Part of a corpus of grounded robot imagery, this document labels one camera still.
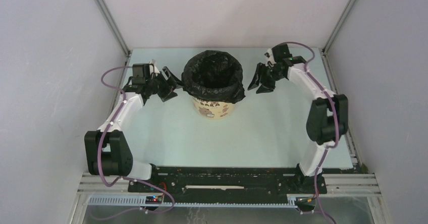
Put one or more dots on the black trash bag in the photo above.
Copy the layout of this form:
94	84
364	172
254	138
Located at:
214	75

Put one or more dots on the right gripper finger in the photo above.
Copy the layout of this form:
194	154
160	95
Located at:
267	85
255	82

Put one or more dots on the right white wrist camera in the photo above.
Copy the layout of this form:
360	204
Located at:
270	61

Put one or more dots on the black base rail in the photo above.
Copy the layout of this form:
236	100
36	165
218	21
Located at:
234	185

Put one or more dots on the yellow capybara trash bin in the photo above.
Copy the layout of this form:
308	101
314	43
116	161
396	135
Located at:
213	109

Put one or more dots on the right aluminium frame post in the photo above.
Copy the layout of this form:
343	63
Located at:
339	25

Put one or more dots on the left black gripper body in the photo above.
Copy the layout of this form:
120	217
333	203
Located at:
156	84

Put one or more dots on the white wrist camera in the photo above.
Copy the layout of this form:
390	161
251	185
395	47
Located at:
270	61
153	69

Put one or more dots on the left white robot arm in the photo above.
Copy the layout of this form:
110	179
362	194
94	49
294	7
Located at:
107	150

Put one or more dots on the left aluminium frame post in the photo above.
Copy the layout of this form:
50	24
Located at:
108	17

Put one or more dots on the aluminium frame post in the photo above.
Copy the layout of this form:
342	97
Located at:
339	25
108	17

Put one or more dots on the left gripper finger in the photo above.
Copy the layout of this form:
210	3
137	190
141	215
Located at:
172	80
166	92

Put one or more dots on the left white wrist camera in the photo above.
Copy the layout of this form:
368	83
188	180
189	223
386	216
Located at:
153	69

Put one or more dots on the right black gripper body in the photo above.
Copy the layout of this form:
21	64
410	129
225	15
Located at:
272	73

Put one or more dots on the small electronics board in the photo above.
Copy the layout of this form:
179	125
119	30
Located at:
153	200

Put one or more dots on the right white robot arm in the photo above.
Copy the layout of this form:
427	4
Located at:
327	119

